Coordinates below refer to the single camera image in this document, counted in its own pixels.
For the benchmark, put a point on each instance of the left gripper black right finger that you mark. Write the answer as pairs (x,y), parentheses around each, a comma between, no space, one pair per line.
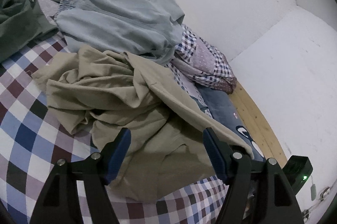
(259,192)

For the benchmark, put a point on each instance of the dark blue cartoon pillow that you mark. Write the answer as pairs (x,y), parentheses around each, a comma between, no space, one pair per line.
(223,111)

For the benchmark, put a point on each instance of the checkered plaid bed sheet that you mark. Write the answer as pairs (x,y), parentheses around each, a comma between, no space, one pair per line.
(32,140)

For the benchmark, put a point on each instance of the dark green garment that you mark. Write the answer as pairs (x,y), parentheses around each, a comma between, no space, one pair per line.
(22,21)

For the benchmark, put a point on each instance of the beige t-shirt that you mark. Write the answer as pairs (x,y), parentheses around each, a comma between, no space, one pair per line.
(111,91)

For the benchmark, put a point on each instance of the black tracker box green light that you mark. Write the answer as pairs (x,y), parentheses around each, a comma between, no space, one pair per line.
(297,170)

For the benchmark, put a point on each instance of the wooden bed frame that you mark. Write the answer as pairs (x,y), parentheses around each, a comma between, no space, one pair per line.
(257,125)

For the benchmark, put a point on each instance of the light blue denim jacket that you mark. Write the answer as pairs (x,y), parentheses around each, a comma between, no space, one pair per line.
(148,28)

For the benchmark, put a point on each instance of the checkered dotted quilt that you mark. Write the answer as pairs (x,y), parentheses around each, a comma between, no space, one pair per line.
(203,63)

